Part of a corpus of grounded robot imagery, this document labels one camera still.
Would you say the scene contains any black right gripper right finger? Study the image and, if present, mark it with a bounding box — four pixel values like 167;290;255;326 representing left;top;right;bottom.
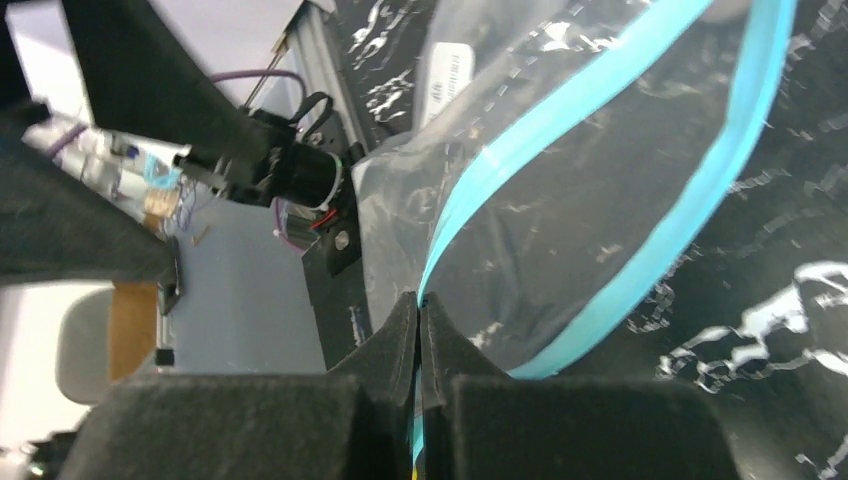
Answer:
419;294;739;479

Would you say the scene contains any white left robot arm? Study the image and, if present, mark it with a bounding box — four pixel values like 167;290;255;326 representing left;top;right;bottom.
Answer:
1;1;349;286

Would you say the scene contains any clear zip top bag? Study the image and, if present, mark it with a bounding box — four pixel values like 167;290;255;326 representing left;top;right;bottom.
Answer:
353;1;805;406

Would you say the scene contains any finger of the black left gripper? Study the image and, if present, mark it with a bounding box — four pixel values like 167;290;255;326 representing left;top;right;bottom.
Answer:
62;0;272;189
1;100;179;290

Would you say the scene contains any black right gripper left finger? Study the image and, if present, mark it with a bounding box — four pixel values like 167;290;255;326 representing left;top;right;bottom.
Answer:
59;293;418;479

